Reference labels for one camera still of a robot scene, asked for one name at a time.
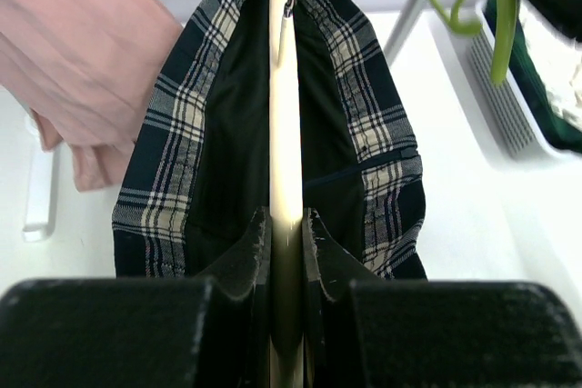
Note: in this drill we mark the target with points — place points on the white perforated laundry basket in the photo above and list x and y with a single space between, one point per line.
522 136

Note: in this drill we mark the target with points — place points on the dark green cloth in basket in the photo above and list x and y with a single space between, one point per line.
557 132

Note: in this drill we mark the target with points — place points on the white metal clothes rack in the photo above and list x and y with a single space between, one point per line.
39 200

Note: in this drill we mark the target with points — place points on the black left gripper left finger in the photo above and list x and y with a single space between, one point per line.
209 330

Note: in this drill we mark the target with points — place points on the plaid green white skirt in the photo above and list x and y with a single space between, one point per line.
200 167

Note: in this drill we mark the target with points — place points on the green plastic hanger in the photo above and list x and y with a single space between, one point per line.
507 15

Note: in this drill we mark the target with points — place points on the cream plastic hanger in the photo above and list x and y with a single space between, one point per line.
285 198

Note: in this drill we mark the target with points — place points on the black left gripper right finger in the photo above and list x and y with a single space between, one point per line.
364 331

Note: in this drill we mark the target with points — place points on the pink pleated skirt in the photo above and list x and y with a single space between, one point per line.
86 69

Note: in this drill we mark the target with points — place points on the white cloth in basket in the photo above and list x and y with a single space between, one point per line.
557 61

